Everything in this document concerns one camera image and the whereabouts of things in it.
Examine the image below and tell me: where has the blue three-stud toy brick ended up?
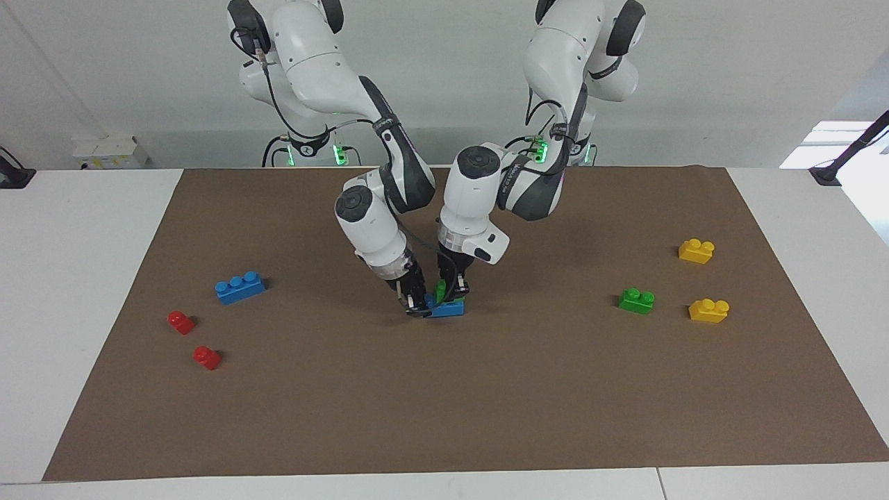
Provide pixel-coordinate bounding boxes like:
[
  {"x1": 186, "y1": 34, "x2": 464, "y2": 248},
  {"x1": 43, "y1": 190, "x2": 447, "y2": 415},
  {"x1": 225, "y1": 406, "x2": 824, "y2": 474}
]
[
  {"x1": 214, "y1": 271, "x2": 267, "y2": 306},
  {"x1": 425, "y1": 295, "x2": 465, "y2": 319}
]

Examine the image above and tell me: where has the brown table mat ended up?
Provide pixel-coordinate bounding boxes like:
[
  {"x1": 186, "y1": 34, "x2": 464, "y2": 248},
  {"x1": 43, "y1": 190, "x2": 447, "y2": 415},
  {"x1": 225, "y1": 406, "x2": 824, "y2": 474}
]
[{"x1": 42, "y1": 165, "x2": 889, "y2": 482}]

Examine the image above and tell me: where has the yellow two-stud toy brick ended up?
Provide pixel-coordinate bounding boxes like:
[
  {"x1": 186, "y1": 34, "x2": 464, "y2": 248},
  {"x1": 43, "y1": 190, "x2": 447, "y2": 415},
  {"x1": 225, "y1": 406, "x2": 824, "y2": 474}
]
[
  {"x1": 679, "y1": 238, "x2": 715, "y2": 265},
  {"x1": 688, "y1": 299, "x2": 730, "y2": 324}
]

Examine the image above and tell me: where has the black table clamp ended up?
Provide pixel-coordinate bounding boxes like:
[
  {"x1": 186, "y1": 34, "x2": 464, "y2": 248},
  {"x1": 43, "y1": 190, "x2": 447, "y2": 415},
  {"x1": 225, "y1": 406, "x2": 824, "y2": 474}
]
[{"x1": 0, "y1": 147, "x2": 37, "y2": 190}]

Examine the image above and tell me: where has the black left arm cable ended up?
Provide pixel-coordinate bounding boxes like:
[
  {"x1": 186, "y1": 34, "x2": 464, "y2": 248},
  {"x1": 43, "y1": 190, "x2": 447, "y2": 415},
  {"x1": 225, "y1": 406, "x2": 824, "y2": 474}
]
[{"x1": 522, "y1": 83, "x2": 581, "y2": 178}]

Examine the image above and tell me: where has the black right base cable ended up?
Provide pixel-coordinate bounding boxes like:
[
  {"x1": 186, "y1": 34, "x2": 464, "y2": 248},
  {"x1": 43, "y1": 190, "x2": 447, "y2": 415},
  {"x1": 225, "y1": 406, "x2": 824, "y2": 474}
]
[{"x1": 262, "y1": 135, "x2": 292, "y2": 167}]

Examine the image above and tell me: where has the white wall socket box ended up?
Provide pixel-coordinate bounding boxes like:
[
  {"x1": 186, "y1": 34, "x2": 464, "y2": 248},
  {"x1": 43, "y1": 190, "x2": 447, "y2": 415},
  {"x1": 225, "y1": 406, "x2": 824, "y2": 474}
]
[{"x1": 72, "y1": 135, "x2": 149, "y2": 170}]

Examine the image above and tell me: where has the black camera stand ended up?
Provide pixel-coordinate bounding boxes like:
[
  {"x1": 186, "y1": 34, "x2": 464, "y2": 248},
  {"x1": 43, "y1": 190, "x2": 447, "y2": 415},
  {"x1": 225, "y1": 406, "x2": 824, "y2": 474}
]
[{"x1": 809, "y1": 110, "x2": 889, "y2": 187}]

